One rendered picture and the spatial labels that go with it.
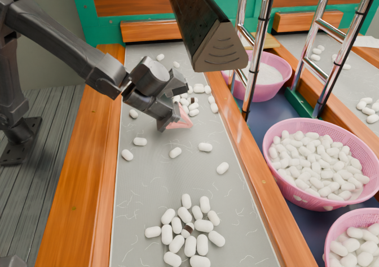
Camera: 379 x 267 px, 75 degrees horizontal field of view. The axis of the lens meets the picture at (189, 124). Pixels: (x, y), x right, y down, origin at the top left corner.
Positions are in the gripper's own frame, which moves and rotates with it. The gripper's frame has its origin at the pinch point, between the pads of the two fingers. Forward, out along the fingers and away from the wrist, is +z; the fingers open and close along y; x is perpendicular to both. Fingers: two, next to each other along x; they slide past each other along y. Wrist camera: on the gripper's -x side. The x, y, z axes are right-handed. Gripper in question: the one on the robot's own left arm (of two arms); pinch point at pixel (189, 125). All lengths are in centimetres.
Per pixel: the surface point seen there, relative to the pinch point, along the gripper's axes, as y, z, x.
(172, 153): -10.0, -4.4, 3.7
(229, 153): -10.8, 7.8, -4.4
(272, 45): 42, 31, -29
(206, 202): -24.7, -0.5, 0.1
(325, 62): 31, 47, -38
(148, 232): -28.9, -9.6, 8.1
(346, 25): 58, 65, -58
